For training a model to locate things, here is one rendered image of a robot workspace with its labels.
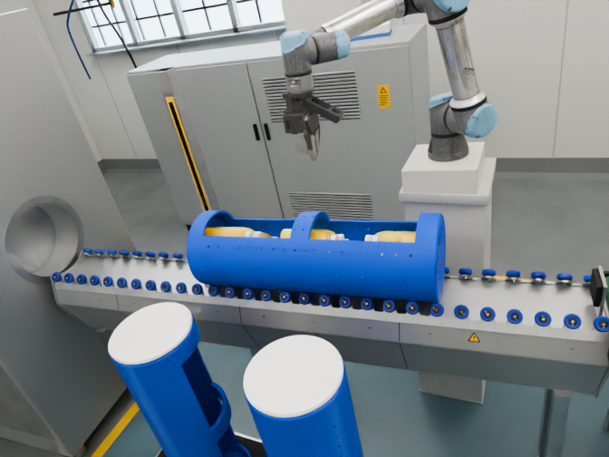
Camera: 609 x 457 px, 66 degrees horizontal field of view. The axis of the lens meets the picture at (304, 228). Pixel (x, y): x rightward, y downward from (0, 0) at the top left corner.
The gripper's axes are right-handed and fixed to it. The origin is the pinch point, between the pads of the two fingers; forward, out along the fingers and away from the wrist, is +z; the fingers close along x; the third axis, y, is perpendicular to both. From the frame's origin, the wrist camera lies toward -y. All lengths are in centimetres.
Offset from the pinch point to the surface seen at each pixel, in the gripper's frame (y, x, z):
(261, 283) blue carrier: 22.2, 10.0, 43.3
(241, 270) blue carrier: 28.3, 11.3, 37.9
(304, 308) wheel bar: 9, 7, 55
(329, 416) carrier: -16, 50, 51
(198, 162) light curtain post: 69, -31, 17
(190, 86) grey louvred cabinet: 161, -159, 14
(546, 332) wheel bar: -68, 3, 52
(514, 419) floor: -65, -38, 142
